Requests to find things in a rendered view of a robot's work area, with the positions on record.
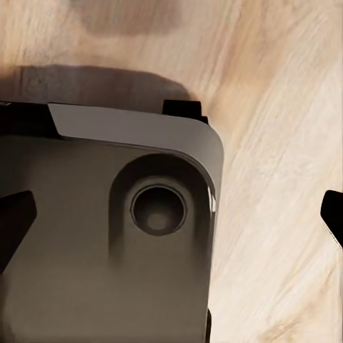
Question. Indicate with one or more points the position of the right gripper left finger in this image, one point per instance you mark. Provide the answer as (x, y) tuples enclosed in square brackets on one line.
[(17, 214)]

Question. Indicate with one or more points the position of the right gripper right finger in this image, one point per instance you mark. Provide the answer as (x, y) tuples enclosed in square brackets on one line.
[(332, 213)]

